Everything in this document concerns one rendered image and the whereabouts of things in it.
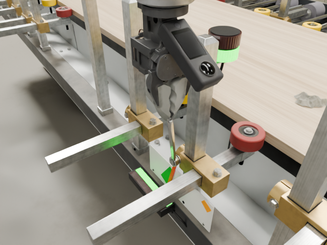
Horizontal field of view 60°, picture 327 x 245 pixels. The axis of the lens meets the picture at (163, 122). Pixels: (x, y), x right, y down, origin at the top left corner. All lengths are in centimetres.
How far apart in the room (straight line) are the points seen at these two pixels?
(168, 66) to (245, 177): 54
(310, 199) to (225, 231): 33
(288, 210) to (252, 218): 40
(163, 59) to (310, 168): 26
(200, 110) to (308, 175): 23
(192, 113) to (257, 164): 33
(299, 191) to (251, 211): 44
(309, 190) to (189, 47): 27
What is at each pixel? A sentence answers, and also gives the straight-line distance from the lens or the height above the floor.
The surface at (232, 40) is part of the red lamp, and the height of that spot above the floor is 114.
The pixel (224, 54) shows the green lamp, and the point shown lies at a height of 112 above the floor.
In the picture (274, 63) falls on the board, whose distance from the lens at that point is 106.
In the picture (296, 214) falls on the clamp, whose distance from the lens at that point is 49.
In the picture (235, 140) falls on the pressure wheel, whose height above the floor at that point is 89.
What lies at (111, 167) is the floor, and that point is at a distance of 187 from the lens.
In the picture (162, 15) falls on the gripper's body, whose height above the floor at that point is 121.
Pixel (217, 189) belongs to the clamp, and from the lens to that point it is 64.
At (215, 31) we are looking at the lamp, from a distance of 54.
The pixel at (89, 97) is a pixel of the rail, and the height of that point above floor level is 70.
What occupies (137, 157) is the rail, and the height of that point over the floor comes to 70.
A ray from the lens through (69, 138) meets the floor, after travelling 216.
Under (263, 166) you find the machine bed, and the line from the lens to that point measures 83.
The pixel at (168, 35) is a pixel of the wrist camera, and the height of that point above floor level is 118.
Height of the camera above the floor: 133
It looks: 37 degrees down
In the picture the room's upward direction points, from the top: straight up
